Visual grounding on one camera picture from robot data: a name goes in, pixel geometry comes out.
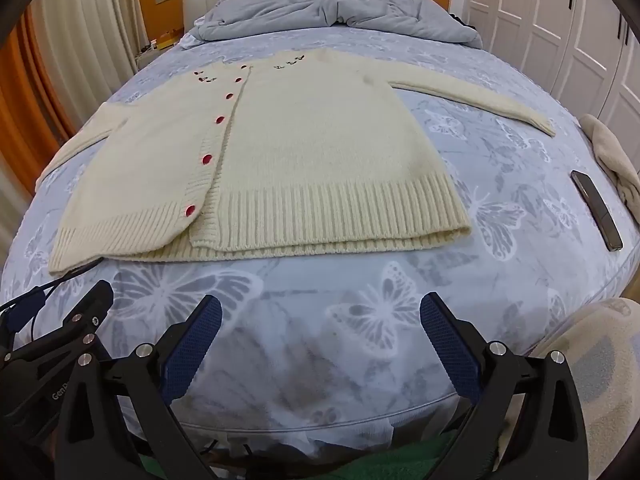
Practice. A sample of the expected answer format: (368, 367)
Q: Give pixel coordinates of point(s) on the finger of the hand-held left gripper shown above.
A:
(92, 305)
(25, 310)

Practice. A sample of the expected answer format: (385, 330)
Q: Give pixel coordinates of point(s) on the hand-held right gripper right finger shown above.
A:
(450, 350)

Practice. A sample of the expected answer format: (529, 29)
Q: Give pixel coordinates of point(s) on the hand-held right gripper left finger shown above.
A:
(195, 350)

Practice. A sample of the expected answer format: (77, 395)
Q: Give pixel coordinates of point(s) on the cream knitted cardigan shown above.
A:
(325, 160)

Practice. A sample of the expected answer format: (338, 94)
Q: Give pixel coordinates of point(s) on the bed with butterfly print sheet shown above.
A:
(350, 310)

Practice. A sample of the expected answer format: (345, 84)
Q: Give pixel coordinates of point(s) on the person's fuzzy pyjama leg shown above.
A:
(590, 360)

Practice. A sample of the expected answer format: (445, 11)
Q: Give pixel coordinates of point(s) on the orange curtain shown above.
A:
(25, 90)

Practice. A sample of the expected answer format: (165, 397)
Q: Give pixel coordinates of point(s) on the beige fleece cloth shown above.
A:
(612, 155)

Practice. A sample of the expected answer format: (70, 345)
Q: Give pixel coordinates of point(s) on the cream curtain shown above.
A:
(85, 35)

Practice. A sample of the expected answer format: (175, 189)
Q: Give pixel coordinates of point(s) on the bedside clutter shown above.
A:
(161, 42)

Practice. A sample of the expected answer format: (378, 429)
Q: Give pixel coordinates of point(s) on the white wardrobe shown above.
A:
(550, 10)

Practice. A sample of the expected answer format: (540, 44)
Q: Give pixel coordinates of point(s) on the grey duvet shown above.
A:
(325, 5)

